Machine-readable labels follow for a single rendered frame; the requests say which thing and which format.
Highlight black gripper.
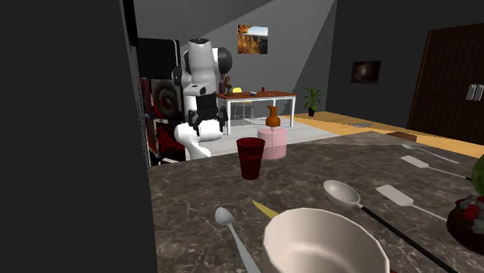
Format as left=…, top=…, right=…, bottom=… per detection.
left=187, top=93, right=230, bottom=137

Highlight yellow chair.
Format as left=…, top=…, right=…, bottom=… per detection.
left=231, top=87, right=255, bottom=121

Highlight patterned robot stand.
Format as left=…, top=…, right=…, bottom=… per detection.
left=139, top=77, right=187, bottom=167

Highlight brown table white legs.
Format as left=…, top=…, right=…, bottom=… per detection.
left=216, top=75, right=299, bottom=137

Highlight dark red cup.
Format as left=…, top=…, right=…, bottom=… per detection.
left=236, top=136, right=266, bottom=181

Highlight pink soap dispenser orange pump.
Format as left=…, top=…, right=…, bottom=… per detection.
left=258, top=105, right=289, bottom=161

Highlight potted green plant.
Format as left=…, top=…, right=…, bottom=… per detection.
left=302, top=85, right=324, bottom=117

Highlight yellow knife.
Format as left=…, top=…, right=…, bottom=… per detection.
left=251, top=200, right=280, bottom=219

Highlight large white bowl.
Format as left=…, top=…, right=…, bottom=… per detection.
left=261, top=206, right=391, bottom=273

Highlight large white spatula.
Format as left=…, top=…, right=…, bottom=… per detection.
left=375, top=184, right=448, bottom=223

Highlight long grey spoon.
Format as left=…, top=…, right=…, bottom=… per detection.
left=401, top=143, right=461, bottom=165

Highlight small white spatula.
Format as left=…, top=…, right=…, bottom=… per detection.
left=400, top=154, right=474, bottom=182

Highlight dark brown door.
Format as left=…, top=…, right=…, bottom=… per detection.
left=406, top=22, right=484, bottom=147

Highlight green round object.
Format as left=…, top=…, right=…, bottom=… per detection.
left=472, top=154, right=484, bottom=197

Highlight orange landscape wall picture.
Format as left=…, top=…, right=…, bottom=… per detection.
left=237, top=24, right=269, bottom=55

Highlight white ladle black handle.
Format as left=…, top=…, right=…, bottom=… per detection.
left=323, top=179, right=461, bottom=273

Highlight dark wall picture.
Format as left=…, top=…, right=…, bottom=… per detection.
left=350, top=60, right=382, bottom=85

